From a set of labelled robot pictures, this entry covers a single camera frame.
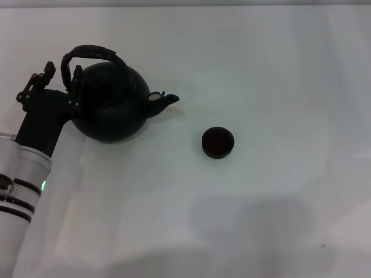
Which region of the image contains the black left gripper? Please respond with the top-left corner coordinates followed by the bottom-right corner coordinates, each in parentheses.
top-left (14, 61), bottom-right (85, 159)

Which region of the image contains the small dark teacup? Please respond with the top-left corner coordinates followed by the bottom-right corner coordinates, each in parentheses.
top-left (201, 126), bottom-right (235, 159)

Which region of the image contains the black round teapot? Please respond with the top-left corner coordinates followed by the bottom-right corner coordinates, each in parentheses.
top-left (60, 45), bottom-right (181, 144)

